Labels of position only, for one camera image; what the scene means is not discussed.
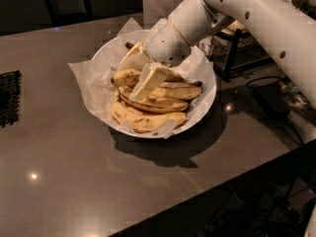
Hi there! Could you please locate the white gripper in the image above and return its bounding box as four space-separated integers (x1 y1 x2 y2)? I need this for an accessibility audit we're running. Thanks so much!
118 18 191 102

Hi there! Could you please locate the spotted yellow banana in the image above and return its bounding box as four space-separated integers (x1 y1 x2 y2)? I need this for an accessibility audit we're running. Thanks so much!
111 42 201 86

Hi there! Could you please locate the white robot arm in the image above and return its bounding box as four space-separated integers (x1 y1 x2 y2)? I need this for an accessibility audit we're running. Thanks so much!
121 0 316 105

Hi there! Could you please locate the white bowl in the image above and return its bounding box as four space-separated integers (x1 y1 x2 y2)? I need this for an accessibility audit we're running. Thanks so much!
91 30 216 138

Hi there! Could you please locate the bottom yellow banana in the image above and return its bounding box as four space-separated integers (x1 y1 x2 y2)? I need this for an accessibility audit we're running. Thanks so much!
111 90 187 133

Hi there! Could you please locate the white paper liner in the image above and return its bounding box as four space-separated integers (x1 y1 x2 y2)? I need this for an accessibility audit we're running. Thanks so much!
67 16 215 140

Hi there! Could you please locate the black water dispenser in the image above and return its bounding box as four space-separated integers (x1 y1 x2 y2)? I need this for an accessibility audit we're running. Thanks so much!
44 0 93 27

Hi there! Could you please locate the black grid mat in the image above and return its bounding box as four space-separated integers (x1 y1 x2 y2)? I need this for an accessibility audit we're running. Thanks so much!
0 70 22 127

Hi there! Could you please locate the dark picture tablet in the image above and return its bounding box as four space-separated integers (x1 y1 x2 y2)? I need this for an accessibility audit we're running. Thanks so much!
279 78 316 118

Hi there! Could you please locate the black wire snack rack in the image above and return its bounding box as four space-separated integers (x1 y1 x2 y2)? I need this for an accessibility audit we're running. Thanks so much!
198 29 275 82

